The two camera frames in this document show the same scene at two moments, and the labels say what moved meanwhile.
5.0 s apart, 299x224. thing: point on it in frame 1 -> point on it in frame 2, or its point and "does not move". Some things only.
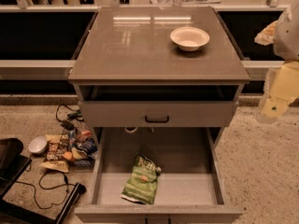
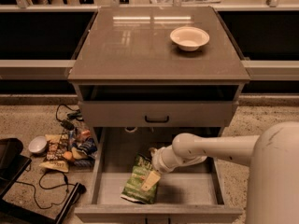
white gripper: x=288 y=37 -> x=158 y=161
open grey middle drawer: x=190 y=189 does not move
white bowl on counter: x=189 y=38 does not move
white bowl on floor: x=37 y=145 does not move
